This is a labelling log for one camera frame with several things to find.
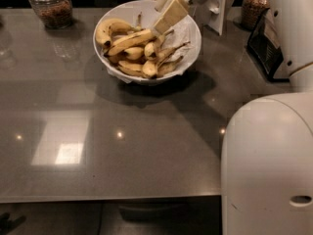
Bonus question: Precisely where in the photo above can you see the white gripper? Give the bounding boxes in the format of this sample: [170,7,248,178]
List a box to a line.
[153,0,224,34]

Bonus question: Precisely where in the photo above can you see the long top banana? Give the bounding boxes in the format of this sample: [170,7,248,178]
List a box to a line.
[106,28,158,56]

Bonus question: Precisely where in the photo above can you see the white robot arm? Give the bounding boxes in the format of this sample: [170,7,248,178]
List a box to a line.
[221,0,313,235]

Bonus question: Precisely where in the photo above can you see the white paper bowl liner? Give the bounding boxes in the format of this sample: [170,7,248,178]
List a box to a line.
[106,2,198,84]

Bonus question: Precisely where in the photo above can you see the white bowl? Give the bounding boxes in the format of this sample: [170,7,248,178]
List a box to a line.
[92,0,202,86]

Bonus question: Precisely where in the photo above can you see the short middle banana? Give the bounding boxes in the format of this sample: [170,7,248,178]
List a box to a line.
[144,29,174,60]

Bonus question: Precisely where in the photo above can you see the small centre banana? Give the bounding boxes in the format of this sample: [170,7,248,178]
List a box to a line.
[123,46,144,61]

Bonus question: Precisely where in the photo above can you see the lower right banana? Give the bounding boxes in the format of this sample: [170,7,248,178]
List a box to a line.
[157,56,183,77]

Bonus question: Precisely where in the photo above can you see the lower centre banana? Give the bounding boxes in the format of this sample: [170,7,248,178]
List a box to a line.
[142,42,188,78]

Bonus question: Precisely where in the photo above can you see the curved upper left banana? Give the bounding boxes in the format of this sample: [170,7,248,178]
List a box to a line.
[95,18,141,49]

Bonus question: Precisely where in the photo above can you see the lower left banana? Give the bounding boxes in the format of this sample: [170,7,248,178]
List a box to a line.
[118,61,143,77]

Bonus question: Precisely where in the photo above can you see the white sign stand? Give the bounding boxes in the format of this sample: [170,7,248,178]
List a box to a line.
[193,0,243,35]

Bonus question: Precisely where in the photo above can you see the right glass cereal jar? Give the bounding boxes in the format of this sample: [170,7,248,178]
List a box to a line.
[241,0,270,30]

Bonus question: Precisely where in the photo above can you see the white packets in rack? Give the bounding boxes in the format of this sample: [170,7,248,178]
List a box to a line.
[264,18,281,49]

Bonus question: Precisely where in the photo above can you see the left glass cereal jar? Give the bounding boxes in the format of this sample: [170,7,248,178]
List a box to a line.
[28,0,72,29]

